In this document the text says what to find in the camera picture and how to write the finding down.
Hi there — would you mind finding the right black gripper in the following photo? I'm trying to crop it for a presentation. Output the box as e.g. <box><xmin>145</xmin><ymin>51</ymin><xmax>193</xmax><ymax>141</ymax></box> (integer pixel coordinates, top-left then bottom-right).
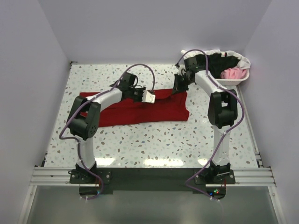
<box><xmin>172</xmin><ymin>73</ymin><xmax>193</xmax><ymax>95</ymax></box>

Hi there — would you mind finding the red t shirt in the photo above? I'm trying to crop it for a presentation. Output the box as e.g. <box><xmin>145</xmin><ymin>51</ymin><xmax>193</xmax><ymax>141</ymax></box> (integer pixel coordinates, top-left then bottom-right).
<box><xmin>69</xmin><ymin>88</ymin><xmax>189</xmax><ymax>127</ymax></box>

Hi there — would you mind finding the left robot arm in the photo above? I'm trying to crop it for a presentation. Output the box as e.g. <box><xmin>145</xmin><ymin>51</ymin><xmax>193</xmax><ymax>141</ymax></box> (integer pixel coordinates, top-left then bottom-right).
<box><xmin>67</xmin><ymin>72</ymin><xmax>155</xmax><ymax>183</ymax></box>

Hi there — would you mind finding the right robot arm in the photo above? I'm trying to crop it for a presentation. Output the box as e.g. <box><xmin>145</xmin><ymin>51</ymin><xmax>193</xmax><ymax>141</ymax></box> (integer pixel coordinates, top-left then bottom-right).
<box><xmin>172</xmin><ymin>57</ymin><xmax>242</xmax><ymax>183</ymax></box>

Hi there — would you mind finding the black garment in basket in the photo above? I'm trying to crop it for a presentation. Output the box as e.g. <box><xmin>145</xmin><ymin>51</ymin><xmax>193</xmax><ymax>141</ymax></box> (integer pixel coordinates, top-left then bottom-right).
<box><xmin>207</xmin><ymin>53</ymin><xmax>240</xmax><ymax>79</ymax></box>

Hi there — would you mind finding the pink garment in basket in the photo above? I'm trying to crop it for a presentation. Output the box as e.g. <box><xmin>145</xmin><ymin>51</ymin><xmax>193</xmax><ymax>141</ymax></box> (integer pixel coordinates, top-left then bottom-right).
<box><xmin>221</xmin><ymin>68</ymin><xmax>247</xmax><ymax>80</ymax></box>

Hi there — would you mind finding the white laundry basket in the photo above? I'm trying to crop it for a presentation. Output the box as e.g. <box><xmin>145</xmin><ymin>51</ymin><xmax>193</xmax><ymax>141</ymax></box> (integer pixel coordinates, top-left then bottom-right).
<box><xmin>185</xmin><ymin>53</ymin><xmax>249</xmax><ymax>85</ymax></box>

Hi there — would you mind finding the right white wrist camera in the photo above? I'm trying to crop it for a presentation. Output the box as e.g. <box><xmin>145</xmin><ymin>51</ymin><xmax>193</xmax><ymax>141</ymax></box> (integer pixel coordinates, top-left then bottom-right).
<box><xmin>178</xmin><ymin>64</ymin><xmax>186</xmax><ymax>76</ymax></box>

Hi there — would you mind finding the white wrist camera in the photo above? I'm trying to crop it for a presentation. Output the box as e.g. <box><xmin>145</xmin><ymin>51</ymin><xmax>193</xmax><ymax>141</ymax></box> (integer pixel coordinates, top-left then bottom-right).
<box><xmin>178</xmin><ymin>64</ymin><xmax>186</xmax><ymax>76</ymax></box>
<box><xmin>142</xmin><ymin>90</ymin><xmax>156</xmax><ymax>104</ymax></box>

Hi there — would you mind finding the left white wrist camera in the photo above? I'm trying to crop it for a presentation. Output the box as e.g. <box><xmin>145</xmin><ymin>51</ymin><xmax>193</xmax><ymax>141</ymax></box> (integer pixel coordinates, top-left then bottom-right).
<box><xmin>142</xmin><ymin>90</ymin><xmax>156</xmax><ymax>104</ymax></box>

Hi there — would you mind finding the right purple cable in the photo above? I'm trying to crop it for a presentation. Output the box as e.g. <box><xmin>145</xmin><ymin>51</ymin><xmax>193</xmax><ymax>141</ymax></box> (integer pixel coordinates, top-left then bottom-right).
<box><xmin>175</xmin><ymin>48</ymin><xmax>245</xmax><ymax>196</ymax></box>

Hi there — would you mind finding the purple cable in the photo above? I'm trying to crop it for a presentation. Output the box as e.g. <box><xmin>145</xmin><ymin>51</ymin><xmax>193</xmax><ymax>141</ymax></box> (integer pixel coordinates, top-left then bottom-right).
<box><xmin>175</xmin><ymin>48</ymin><xmax>245</xmax><ymax>196</ymax></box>
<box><xmin>58</xmin><ymin>63</ymin><xmax>156</xmax><ymax>173</ymax></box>

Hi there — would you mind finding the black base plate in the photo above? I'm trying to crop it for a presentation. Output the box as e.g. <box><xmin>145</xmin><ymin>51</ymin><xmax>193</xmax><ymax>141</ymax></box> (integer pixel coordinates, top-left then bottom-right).
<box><xmin>68</xmin><ymin>167</ymin><xmax>236</xmax><ymax>198</ymax></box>

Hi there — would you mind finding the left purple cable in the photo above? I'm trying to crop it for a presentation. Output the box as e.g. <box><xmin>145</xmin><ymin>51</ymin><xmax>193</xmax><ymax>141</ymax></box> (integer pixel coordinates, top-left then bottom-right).
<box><xmin>58</xmin><ymin>63</ymin><xmax>156</xmax><ymax>173</ymax></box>

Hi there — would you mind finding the aluminium frame rail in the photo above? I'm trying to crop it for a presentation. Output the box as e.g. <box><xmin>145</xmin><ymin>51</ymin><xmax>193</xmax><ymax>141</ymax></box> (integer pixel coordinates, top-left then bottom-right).
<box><xmin>30</xmin><ymin>167</ymin><xmax>276</xmax><ymax>187</ymax></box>

